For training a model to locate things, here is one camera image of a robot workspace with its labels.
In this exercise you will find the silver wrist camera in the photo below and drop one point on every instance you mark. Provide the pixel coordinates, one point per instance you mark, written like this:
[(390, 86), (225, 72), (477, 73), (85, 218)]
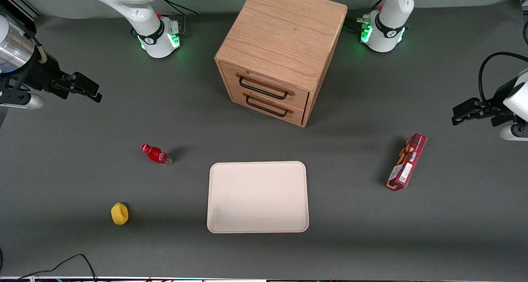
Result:
[(29, 101), (513, 133)]

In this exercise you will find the red snack box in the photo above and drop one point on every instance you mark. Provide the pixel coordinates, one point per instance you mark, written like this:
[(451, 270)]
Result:
[(406, 162)]

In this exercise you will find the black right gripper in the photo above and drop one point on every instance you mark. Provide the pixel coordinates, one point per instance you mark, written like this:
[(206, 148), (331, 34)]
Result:
[(44, 76)]

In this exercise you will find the yellow lemon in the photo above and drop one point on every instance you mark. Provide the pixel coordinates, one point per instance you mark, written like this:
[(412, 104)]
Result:
[(119, 214)]

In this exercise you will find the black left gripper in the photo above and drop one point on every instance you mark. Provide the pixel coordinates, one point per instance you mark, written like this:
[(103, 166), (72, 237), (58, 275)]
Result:
[(491, 106)]

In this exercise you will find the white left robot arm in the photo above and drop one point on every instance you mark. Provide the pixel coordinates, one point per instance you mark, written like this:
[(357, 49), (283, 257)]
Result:
[(390, 22)]

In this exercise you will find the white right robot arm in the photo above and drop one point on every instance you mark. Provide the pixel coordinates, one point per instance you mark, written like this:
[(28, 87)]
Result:
[(132, 9)]

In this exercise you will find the wooden drawer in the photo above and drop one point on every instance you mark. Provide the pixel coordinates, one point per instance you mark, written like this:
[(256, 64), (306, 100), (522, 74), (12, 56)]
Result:
[(229, 72), (297, 117)]

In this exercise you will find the cream rectangular tray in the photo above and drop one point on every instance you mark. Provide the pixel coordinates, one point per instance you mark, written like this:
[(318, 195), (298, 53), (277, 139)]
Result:
[(258, 197)]

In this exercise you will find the aluminium frame profile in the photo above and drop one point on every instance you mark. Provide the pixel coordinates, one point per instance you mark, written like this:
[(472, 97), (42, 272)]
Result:
[(522, 5), (24, 7)]

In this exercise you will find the wooden drawer cabinet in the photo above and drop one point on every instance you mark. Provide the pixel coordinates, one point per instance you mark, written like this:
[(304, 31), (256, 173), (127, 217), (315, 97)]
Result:
[(284, 30)]

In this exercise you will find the red plastic bottle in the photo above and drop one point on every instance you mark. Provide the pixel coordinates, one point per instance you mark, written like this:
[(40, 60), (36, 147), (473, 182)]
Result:
[(156, 154)]

